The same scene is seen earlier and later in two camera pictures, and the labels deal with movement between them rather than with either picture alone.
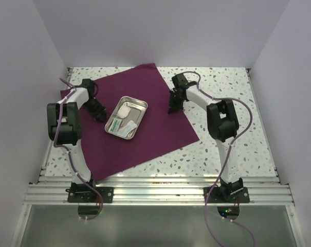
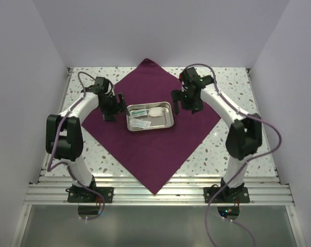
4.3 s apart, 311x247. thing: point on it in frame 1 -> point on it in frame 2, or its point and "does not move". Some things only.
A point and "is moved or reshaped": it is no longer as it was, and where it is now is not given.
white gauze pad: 123,111 is moved or reshaped
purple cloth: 160,131 is moved or reshaped
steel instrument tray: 126,118 -> 150,116
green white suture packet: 115,125 -> 138,112
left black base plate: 89,194 does not move
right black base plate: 226,195 does not move
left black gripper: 101,111 -> 108,116
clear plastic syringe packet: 124,131 -> 138,123
